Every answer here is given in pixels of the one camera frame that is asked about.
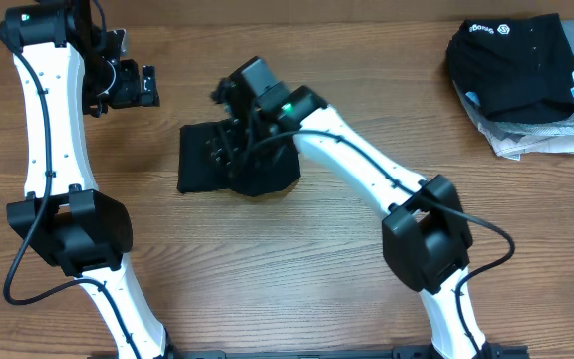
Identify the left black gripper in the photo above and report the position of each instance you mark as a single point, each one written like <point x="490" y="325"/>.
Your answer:
<point x="131" y="95"/>

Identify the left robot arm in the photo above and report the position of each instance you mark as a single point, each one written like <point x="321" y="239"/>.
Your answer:
<point x="69" y="68"/>

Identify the folded black polo shirt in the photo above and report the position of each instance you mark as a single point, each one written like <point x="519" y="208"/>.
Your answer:
<point x="520" y="69"/>

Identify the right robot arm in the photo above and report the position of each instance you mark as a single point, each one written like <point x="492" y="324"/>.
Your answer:
<point x="425" y="232"/>

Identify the folded grey garment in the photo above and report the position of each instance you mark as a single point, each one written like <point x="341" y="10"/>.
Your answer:
<point x="515" y="131"/>

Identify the black t-shirt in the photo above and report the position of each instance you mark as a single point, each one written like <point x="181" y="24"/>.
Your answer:
<point x="197" y="172"/>

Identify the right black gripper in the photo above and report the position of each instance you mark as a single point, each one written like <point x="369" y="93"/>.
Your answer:
<point x="236" y="150"/>

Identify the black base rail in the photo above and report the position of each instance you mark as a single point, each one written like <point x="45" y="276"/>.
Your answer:
<point x="494" y="351"/>

